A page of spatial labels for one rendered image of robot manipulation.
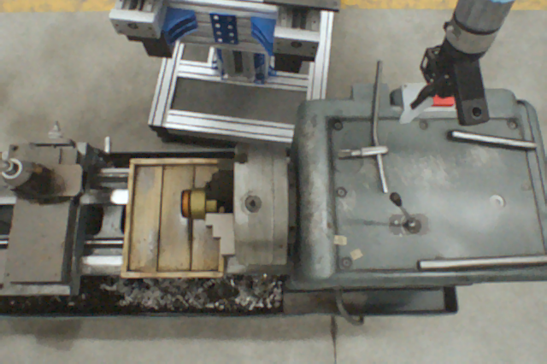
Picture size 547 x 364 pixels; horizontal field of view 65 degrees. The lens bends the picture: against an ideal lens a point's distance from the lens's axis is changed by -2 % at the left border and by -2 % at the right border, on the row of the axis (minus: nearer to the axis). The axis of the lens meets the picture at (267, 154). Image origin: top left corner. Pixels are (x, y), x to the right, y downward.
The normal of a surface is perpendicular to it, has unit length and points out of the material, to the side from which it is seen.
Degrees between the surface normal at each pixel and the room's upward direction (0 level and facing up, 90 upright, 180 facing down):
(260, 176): 12
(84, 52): 0
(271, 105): 0
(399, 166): 0
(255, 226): 31
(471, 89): 17
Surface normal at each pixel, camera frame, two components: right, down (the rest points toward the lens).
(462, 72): 0.01, -0.01
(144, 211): 0.01, -0.31
